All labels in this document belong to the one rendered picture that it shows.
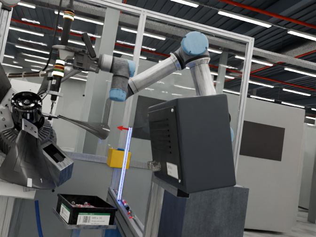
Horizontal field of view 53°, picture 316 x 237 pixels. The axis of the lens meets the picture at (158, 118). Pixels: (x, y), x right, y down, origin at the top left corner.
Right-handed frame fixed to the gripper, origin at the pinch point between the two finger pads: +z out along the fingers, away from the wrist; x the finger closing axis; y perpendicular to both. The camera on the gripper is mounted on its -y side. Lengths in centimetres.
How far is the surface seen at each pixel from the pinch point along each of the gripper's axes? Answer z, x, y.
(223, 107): -42, -83, 25
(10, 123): 11.3, -2.7, 35.7
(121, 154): -39, 21, 42
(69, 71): -6.9, 13.7, 6.6
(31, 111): 3.6, -8.6, 29.4
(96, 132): -22.7, -9.6, 33.6
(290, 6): -526, 596, -406
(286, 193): -363, 306, 78
